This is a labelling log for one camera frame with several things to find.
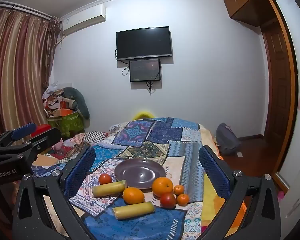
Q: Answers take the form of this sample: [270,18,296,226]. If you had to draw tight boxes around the pile of household clutter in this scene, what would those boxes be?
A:
[42,83,78,118]

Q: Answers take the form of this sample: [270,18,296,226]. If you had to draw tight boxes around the purple ceramic plate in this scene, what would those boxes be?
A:
[114,158,166,190]

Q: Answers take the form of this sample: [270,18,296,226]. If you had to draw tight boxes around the white air conditioner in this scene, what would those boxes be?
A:
[60,6,107,35]

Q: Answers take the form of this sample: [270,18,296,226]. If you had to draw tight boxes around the green printed box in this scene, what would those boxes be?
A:
[48,111,86,140]

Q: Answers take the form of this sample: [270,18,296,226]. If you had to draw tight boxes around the wooden overhead cabinet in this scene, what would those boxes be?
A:
[222,0,276,27]

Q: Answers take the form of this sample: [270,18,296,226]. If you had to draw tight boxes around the oval orange with sticker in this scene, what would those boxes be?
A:
[122,187,145,205]

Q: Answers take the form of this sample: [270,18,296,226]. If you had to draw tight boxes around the yellow round object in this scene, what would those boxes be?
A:
[132,110,155,121]

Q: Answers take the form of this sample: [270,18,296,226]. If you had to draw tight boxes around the brown wooden door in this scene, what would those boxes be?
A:
[261,0,298,180]

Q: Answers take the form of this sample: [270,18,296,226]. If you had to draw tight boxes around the red box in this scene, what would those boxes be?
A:
[31,124,51,137]

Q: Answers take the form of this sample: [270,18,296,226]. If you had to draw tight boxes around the striped brown curtain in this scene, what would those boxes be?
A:
[0,5,63,142]

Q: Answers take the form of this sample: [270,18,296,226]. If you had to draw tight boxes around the grey plush toy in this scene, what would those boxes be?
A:
[61,87,91,119]

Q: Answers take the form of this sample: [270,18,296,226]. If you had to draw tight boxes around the blue patchwork printed blanket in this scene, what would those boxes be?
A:
[32,117,231,240]

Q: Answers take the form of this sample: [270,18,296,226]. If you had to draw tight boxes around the round orange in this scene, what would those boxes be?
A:
[152,177,174,197]

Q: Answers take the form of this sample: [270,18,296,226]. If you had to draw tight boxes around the white plastic appliance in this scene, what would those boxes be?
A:
[279,149,300,221]

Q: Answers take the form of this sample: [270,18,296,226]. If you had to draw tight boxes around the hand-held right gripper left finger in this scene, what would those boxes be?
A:
[12,145,97,240]

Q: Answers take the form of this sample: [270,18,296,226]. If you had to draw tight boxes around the black wall television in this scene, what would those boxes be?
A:
[116,26,172,61]

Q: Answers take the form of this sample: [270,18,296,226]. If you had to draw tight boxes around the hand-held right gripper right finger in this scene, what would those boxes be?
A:
[198,145,282,240]

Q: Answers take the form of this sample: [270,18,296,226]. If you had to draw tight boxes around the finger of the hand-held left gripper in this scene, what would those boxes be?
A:
[0,127,62,166]
[0,122,37,153]

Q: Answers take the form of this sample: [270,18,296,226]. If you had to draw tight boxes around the red tomato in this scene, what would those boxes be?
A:
[160,192,177,209]
[98,173,113,185]

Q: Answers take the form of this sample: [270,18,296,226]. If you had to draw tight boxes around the grey backpack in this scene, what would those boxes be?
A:
[215,123,242,156]

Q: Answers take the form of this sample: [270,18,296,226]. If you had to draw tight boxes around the yellow-green sugarcane piece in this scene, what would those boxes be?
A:
[112,201,155,221]
[91,179,127,197]

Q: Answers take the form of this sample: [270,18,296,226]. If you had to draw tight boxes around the small black wall screen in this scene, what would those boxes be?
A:
[129,58,162,83]

